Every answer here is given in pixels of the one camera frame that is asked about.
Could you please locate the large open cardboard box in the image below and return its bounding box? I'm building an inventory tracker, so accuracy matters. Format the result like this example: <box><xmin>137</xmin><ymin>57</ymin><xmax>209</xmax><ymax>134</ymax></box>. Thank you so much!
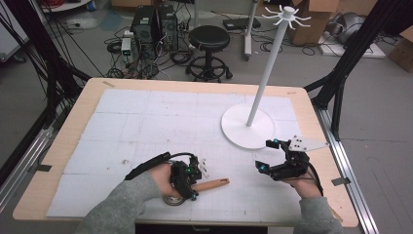
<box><xmin>286</xmin><ymin>0</ymin><xmax>341</xmax><ymax>47</ymax></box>

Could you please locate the metal ladle with wooden handle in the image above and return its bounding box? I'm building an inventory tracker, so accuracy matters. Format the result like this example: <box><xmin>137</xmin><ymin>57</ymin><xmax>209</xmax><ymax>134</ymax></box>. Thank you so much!
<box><xmin>162</xmin><ymin>176</ymin><xmax>231</xmax><ymax>207</ymax></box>

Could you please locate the person's right hand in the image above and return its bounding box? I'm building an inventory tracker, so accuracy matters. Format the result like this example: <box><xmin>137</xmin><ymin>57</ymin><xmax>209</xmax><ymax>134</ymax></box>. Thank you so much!
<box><xmin>285</xmin><ymin>174</ymin><xmax>322</xmax><ymax>200</ymax></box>

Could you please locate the flat black box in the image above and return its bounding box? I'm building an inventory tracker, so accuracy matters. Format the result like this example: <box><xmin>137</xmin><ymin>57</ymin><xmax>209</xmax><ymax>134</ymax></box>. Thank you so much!
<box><xmin>222</xmin><ymin>17</ymin><xmax>262</xmax><ymax>32</ymax></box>

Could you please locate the black metal frame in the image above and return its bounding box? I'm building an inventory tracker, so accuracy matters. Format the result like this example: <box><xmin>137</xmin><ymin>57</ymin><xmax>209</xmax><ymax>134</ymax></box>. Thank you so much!
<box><xmin>304</xmin><ymin>0</ymin><xmax>413</xmax><ymax>141</ymax></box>
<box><xmin>0</xmin><ymin>0</ymin><xmax>93</xmax><ymax>186</ymax></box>

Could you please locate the white grid mat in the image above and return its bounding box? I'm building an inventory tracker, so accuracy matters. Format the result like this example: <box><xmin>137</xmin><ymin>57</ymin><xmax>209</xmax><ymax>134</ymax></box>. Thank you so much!
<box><xmin>47</xmin><ymin>88</ymin><xmax>304</xmax><ymax>219</ymax></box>

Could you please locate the small cardboard box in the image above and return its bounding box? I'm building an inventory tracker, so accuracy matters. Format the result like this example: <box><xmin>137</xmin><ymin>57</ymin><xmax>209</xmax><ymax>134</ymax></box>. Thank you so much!
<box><xmin>387</xmin><ymin>25</ymin><xmax>413</xmax><ymax>73</ymax></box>

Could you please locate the white flat board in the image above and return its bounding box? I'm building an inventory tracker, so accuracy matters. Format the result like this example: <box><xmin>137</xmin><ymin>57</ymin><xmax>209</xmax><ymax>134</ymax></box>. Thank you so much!
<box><xmin>317</xmin><ymin>31</ymin><xmax>388</xmax><ymax>59</ymax></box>

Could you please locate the black tape piece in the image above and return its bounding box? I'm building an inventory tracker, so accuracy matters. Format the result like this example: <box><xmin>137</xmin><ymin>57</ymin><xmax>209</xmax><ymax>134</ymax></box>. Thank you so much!
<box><xmin>27</xmin><ymin>163</ymin><xmax>54</xmax><ymax>174</ymax></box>
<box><xmin>330</xmin><ymin>176</ymin><xmax>352</xmax><ymax>187</ymax></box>

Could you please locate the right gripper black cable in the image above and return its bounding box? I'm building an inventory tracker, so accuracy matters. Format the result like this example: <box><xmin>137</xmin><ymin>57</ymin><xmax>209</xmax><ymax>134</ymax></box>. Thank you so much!
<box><xmin>306</xmin><ymin>161</ymin><xmax>325</xmax><ymax>197</ymax></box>

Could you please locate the small white device green display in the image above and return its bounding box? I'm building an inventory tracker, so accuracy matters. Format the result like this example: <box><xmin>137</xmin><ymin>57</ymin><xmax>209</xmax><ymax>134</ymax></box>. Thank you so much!
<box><xmin>120</xmin><ymin>36</ymin><xmax>132</xmax><ymax>63</ymax></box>

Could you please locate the person's left hand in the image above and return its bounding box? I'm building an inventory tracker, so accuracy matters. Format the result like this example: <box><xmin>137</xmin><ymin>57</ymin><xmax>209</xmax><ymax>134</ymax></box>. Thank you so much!
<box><xmin>149</xmin><ymin>163</ymin><xmax>183</xmax><ymax>199</ymax></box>

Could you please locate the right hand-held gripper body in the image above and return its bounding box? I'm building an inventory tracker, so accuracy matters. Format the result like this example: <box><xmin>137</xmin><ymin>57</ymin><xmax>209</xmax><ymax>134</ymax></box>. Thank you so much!
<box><xmin>269</xmin><ymin>136</ymin><xmax>329</xmax><ymax>181</ymax></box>

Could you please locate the white hook stand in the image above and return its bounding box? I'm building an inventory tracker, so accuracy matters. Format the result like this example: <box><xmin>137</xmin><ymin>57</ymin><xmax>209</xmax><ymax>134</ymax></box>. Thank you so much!
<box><xmin>220</xmin><ymin>4</ymin><xmax>313</xmax><ymax>150</ymax></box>

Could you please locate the tangle of black floor cables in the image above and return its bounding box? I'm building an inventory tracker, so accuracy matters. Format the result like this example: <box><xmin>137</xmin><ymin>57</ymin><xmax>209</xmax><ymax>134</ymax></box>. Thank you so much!
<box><xmin>103</xmin><ymin>19</ymin><xmax>196</xmax><ymax>80</ymax></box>

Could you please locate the black round stool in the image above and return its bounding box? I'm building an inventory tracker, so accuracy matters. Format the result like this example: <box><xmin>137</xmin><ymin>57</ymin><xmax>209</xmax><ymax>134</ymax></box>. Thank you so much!
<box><xmin>185</xmin><ymin>24</ymin><xmax>234</xmax><ymax>83</ymax></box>

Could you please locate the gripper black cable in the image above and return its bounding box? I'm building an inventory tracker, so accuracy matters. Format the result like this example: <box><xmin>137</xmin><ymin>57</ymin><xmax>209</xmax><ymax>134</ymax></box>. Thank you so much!
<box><xmin>124</xmin><ymin>151</ymin><xmax>197</xmax><ymax>181</ymax></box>
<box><xmin>306</xmin><ymin>161</ymin><xmax>325</xmax><ymax>197</ymax></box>

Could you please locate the black computer tower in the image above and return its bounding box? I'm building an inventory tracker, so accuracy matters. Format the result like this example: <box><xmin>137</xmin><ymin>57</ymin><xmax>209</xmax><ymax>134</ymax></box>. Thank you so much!
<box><xmin>157</xmin><ymin>4</ymin><xmax>180</xmax><ymax>52</ymax></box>
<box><xmin>130</xmin><ymin>5</ymin><xmax>158</xmax><ymax>60</ymax></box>

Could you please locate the white floor stand pole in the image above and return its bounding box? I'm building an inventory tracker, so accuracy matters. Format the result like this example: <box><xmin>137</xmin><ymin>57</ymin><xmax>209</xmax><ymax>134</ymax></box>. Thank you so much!
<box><xmin>243</xmin><ymin>0</ymin><xmax>261</xmax><ymax>61</ymax></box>

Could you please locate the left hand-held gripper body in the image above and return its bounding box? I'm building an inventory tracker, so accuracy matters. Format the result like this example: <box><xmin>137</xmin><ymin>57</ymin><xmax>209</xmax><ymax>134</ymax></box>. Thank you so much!
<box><xmin>169</xmin><ymin>158</ymin><xmax>209</xmax><ymax>198</ymax></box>

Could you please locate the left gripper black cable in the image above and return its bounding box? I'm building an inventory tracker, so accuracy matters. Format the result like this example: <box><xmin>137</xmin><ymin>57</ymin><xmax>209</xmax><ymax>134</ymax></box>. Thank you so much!
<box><xmin>124</xmin><ymin>151</ymin><xmax>197</xmax><ymax>181</ymax></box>

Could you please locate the aluminium rail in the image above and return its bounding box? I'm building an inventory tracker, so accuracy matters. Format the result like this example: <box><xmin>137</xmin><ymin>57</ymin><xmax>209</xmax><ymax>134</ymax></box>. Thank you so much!
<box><xmin>0</xmin><ymin>127</ymin><xmax>56</xmax><ymax>214</ymax></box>
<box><xmin>312</xmin><ymin>104</ymin><xmax>380</xmax><ymax>234</ymax></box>

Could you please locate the grey rounded device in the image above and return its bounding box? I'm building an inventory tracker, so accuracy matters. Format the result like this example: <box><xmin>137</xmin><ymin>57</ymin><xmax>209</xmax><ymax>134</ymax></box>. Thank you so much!
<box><xmin>330</xmin><ymin>12</ymin><xmax>367</xmax><ymax>45</ymax></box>

